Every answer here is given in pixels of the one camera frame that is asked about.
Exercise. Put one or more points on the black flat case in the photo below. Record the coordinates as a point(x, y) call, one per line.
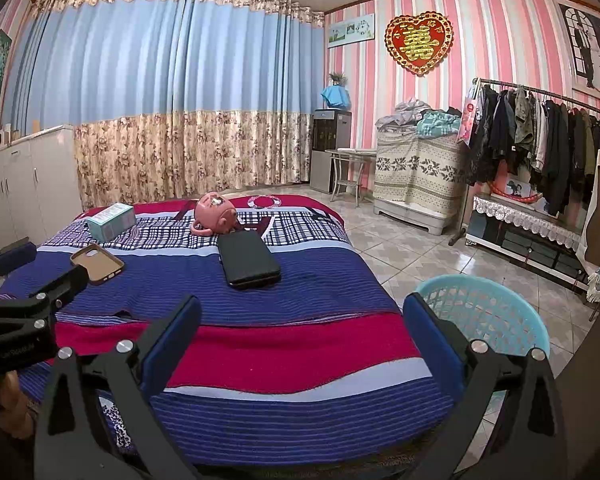
point(247, 260)

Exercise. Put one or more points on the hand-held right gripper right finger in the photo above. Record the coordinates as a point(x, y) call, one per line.
point(435, 345)

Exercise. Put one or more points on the framed photo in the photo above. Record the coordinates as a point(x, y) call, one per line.
point(517, 189)

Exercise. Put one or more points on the brown phone case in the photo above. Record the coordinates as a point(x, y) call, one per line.
point(97, 262)

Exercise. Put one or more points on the landscape wall picture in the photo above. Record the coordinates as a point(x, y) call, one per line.
point(350, 31)

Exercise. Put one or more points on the metal clothes rack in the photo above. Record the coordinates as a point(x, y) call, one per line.
point(550, 92)

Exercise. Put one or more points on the wedding wall poster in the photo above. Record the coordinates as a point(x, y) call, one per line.
point(590, 45)

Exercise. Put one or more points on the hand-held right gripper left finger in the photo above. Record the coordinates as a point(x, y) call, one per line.
point(172, 345)

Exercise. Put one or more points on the teal plaid cloth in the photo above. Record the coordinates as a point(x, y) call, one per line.
point(437, 122)

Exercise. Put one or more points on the person's left forearm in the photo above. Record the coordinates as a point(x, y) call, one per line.
point(12, 395)

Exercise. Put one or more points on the low dark media cabinet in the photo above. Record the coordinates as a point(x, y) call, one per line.
point(530, 250)

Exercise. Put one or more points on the pink hanging bag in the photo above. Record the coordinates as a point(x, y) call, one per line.
point(467, 120)

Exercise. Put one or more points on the red heart wall decoration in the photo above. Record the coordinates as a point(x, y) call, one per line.
point(417, 42)

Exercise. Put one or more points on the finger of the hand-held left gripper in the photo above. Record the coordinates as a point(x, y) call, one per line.
point(65, 285)
point(15, 257)

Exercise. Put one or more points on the white low cabinet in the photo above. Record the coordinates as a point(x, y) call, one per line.
point(30, 185)

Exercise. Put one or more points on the blue and floral curtain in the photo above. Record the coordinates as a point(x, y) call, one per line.
point(170, 75)

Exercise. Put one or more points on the small potted plant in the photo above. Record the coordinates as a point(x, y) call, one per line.
point(338, 79)

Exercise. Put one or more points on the pink cartoon mug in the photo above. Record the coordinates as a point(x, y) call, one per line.
point(215, 212)

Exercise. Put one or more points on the grey water dispenser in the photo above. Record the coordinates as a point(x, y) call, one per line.
point(330, 155)

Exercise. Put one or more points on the blue bottle cover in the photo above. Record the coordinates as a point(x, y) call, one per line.
point(335, 96)

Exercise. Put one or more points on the small metal table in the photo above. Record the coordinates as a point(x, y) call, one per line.
point(350, 152)

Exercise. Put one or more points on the red curved ornament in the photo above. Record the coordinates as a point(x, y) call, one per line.
point(497, 191)

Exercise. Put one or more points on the row of hanging clothes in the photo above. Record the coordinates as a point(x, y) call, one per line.
point(555, 145)

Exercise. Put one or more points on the teal cardboard box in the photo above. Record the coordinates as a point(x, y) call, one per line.
point(110, 220)

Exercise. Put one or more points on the grey crumpled clothes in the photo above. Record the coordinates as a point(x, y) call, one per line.
point(400, 117)

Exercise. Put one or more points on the light blue plastic basket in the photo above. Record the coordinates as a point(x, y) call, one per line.
point(485, 310)

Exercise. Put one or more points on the cloth covered appliance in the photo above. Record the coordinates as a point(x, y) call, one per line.
point(415, 175)

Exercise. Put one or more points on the white lace cloth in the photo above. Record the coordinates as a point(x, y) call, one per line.
point(530, 217)

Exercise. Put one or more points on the dark wooden furniture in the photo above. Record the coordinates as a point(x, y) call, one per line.
point(595, 385)

